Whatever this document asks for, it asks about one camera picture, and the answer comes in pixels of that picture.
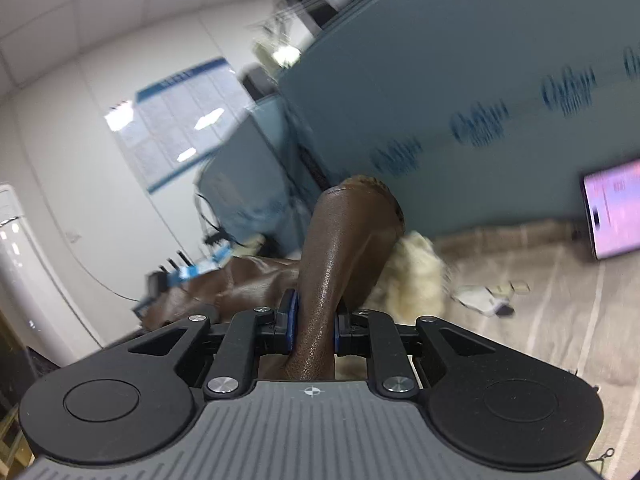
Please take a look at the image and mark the large blue partition panel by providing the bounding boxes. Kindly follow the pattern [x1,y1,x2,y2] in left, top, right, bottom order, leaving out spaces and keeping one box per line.
[276,0,640,243]

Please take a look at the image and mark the white standing air conditioner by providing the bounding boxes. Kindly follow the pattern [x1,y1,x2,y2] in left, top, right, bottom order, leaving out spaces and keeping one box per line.
[0,184,103,367]

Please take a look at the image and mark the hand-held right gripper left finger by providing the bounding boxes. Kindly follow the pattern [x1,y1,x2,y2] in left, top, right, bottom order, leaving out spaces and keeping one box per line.
[127,290,301,401]

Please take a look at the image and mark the blue-framed wall poster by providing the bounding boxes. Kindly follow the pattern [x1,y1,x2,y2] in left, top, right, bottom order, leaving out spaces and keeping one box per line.
[104,56,253,195]

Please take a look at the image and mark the black box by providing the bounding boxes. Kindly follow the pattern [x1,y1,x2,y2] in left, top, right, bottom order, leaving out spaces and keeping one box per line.
[239,64,280,102]

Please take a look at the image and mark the lit display screen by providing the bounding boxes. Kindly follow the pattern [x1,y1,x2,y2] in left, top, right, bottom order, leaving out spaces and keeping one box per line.
[579,157,640,262]

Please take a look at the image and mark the small white and dark object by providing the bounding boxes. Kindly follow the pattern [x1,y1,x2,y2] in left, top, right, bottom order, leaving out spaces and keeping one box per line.
[452,281,532,319]

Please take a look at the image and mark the black cable bundle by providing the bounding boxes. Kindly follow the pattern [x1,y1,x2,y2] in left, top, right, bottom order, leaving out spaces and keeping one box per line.
[194,187,241,248]

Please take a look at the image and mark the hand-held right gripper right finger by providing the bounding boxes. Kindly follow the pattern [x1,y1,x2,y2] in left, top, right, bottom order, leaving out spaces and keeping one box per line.
[334,310,501,400]

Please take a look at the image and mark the small blue partition panel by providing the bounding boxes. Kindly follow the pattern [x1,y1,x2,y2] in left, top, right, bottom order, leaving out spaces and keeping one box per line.
[196,94,331,253]

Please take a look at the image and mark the brown leather fleece-lined jacket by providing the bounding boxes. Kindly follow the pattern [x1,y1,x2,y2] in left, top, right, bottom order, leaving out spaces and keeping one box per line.
[139,175,451,382]

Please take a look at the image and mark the thin wall cable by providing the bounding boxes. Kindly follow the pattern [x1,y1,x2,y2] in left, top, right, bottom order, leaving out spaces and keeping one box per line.
[30,187,141,303]

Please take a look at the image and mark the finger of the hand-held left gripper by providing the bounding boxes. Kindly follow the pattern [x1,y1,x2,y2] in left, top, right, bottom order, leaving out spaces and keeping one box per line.
[170,247,235,285]

